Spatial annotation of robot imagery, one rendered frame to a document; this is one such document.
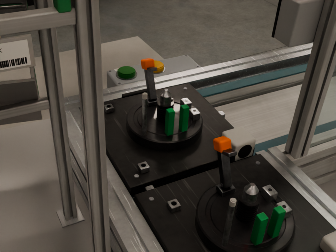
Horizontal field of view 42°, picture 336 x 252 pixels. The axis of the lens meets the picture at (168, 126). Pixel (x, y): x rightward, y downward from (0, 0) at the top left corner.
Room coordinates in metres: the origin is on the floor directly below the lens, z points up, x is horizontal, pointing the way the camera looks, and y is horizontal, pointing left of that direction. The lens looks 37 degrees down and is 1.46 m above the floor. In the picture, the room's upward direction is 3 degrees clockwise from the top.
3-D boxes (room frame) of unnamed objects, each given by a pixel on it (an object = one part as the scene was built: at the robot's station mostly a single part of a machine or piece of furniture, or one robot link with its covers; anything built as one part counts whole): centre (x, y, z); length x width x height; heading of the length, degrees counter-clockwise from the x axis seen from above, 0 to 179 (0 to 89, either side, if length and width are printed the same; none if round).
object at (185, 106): (0.62, -0.03, 1.01); 0.01 x 0.01 x 0.05; 29
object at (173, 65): (0.88, 0.04, 0.93); 0.21 x 0.07 x 0.06; 119
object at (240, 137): (0.61, -0.13, 0.97); 0.05 x 0.05 x 0.04; 29
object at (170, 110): (0.61, 0.00, 1.01); 0.01 x 0.01 x 0.05; 29
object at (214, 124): (0.65, 0.01, 0.96); 0.24 x 0.24 x 0.02; 29
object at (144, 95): (0.60, 0.04, 1.03); 0.01 x 0.01 x 0.08
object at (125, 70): (0.85, 0.10, 0.96); 0.04 x 0.04 x 0.02
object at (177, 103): (0.65, 0.01, 0.98); 0.14 x 0.14 x 0.02
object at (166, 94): (0.65, 0.01, 1.04); 0.02 x 0.02 x 0.03
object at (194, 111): (0.66, -0.05, 1.00); 0.02 x 0.01 x 0.02; 29
